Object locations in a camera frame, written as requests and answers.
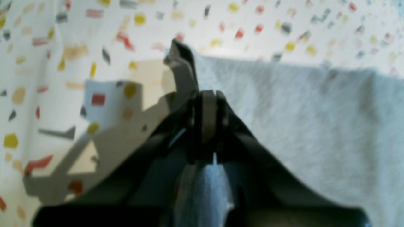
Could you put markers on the grey T-shirt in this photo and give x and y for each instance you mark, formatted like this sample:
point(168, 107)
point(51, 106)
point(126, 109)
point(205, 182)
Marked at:
point(340, 131)

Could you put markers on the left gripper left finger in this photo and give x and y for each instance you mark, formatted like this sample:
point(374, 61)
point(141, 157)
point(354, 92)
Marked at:
point(136, 193)

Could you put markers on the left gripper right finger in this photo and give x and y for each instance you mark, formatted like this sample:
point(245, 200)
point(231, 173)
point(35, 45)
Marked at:
point(264, 192)

